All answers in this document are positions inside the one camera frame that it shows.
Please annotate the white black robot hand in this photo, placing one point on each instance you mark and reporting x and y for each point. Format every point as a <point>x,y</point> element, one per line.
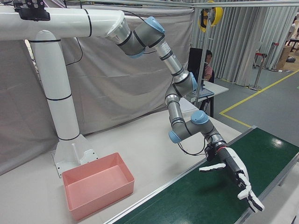
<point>236,163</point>

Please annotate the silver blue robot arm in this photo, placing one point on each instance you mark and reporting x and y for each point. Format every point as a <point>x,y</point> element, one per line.
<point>175,112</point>

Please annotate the pink plastic basket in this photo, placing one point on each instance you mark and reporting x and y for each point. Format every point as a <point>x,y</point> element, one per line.
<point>77,198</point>

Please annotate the green conveyor belt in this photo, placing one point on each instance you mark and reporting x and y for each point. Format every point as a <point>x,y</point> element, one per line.
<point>210,193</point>

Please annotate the grey laptop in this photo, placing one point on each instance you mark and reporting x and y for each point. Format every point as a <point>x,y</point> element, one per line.
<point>208,93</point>

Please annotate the white desk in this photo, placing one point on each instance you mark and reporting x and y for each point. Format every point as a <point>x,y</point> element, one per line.
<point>217,87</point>

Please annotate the person in pink shirt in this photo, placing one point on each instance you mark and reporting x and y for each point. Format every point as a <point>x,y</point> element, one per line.
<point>208,70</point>

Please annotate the black desk monitor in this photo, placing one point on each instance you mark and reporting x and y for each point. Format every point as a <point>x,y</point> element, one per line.
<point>195,63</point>

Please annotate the cardboard box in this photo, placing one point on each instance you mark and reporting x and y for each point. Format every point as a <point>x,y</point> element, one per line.
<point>283,58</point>

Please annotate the grey backdrop curtain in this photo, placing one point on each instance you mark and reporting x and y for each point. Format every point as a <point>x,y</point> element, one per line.
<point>116,81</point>

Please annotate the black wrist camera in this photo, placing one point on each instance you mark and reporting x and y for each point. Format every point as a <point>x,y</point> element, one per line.
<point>209,154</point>

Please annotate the silver stanchion post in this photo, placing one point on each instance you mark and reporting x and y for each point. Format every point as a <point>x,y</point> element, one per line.
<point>273,56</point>
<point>257,70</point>

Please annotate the aluminium corner post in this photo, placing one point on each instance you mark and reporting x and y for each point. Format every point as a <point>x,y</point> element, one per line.
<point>201,70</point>

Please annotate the aluminium overhead frame beam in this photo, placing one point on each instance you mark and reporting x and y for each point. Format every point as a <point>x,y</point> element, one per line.
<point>140,2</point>

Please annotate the white robot torso pedestal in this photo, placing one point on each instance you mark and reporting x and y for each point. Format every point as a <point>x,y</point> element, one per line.
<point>58,93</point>

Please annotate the black head camera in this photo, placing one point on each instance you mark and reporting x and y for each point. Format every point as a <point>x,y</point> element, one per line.
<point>35,15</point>

